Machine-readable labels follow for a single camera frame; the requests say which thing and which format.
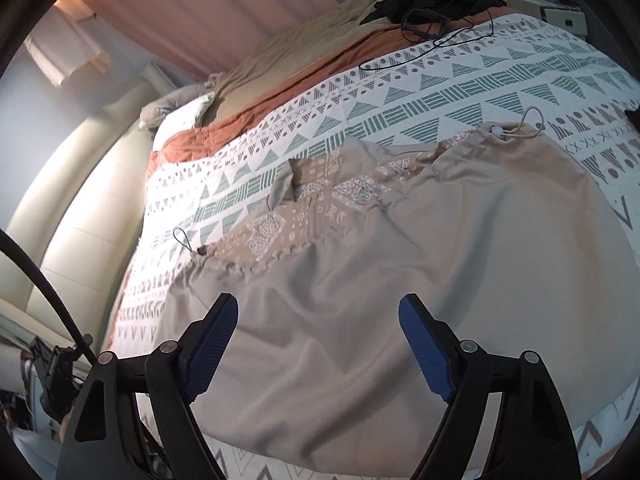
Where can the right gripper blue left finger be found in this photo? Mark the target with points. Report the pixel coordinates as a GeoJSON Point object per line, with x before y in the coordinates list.
{"type": "Point", "coordinates": [204, 343]}

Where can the white bedside cabinet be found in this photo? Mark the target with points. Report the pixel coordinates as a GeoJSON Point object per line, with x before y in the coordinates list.
{"type": "Point", "coordinates": [563, 15]}

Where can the person left hand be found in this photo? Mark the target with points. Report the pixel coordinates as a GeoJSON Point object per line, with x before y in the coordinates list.
{"type": "Point", "coordinates": [64, 425]}

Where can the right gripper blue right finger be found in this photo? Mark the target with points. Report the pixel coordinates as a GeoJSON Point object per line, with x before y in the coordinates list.
{"type": "Point", "coordinates": [434, 345]}

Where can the rust orange quilt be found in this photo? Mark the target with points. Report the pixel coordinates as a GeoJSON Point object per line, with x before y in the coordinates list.
{"type": "Point", "coordinates": [205, 141]}

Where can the patterned white bed cover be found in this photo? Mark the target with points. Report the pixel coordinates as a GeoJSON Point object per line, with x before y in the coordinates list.
{"type": "Point", "coordinates": [511, 68]}

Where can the beige hooded jacket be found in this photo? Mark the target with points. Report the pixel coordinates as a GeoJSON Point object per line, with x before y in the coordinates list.
{"type": "Point", "coordinates": [507, 239]}

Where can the pink curtain left panel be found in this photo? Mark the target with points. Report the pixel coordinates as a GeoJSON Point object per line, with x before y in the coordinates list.
{"type": "Point", "coordinates": [202, 37]}

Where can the white patterned pillow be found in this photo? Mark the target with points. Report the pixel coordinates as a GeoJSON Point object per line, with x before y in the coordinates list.
{"type": "Point", "coordinates": [187, 117]}

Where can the olive green blanket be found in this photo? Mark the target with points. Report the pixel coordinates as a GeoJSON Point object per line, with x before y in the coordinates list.
{"type": "Point", "coordinates": [288, 54]}

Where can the cream padded headboard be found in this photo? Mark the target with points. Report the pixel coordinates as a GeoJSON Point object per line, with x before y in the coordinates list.
{"type": "Point", "coordinates": [81, 217]}

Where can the grey plush pillow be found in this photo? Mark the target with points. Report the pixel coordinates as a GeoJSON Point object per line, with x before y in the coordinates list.
{"type": "Point", "coordinates": [152, 114]}

